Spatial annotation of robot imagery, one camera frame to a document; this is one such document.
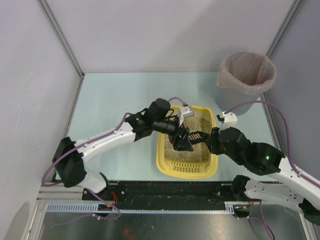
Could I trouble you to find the black litter scoop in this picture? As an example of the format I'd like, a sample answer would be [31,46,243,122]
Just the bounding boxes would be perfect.
[188,131,210,145]

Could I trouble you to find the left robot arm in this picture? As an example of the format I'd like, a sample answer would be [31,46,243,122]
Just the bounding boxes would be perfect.
[50,98,194,194]

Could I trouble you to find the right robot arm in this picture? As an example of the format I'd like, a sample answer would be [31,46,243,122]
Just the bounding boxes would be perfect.
[201,127,320,225]

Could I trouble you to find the beige cat litter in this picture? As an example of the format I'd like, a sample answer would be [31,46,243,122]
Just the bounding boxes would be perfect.
[164,116,212,163]

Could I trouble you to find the yellow litter box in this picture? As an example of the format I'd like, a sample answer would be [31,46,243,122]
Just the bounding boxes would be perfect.
[156,104,220,180]

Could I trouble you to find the grey trash bin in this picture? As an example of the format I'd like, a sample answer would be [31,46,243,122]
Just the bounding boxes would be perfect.
[216,86,265,111]

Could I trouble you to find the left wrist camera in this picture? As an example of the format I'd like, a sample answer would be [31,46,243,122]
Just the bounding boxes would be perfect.
[177,105,194,126]

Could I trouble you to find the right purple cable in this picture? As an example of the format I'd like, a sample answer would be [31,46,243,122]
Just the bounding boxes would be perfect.
[221,100,320,240]

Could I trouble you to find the grey slotted cable duct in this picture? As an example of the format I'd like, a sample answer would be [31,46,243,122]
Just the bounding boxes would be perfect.
[44,201,251,214]

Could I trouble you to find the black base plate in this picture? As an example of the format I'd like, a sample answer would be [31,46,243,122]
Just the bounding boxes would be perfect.
[98,181,238,211]

